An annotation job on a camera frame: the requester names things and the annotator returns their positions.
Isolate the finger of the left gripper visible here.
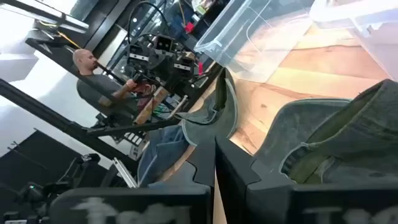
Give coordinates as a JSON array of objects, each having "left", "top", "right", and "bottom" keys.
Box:
[
  {"left": 161, "top": 52, "right": 177, "bottom": 77},
  {"left": 147, "top": 49, "right": 163, "bottom": 75}
]

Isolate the clear plastic storage bin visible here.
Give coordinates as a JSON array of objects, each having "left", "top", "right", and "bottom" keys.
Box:
[
  {"left": 193, "top": 0, "right": 315, "bottom": 84},
  {"left": 308, "top": 0, "right": 398, "bottom": 82}
]

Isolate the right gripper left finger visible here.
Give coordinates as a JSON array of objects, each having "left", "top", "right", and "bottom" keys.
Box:
[{"left": 49, "top": 136, "right": 216, "bottom": 224}]

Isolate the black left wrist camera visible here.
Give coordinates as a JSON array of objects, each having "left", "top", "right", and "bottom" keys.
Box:
[{"left": 154, "top": 34, "right": 175, "bottom": 53}]

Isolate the black cable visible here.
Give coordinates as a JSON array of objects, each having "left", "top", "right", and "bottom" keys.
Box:
[{"left": 126, "top": 1, "right": 171, "bottom": 45}]

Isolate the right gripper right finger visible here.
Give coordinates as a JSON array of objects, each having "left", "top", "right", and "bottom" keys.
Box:
[{"left": 215, "top": 136, "right": 398, "bottom": 224}]

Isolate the dark blue baseball cap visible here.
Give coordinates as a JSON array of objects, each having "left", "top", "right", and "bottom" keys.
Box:
[{"left": 137, "top": 124, "right": 191, "bottom": 188}]

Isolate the person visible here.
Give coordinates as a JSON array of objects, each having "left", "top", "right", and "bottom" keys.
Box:
[{"left": 72, "top": 48, "right": 156, "bottom": 125}]

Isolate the black aluminium frame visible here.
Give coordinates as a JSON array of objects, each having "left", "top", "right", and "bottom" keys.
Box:
[{"left": 0, "top": 62, "right": 223, "bottom": 175}]

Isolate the wooden plank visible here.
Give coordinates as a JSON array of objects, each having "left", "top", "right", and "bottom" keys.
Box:
[{"left": 133, "top": 86, "right": 171, "bottom": 126}]

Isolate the dark green baseball cap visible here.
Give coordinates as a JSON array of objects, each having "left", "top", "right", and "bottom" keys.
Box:
[
  {"left": 254, "top": 78, "right": 398, "bottom": 187},
  {"left": 175, "top": 67, "right": 239, "bottom": 147}
]

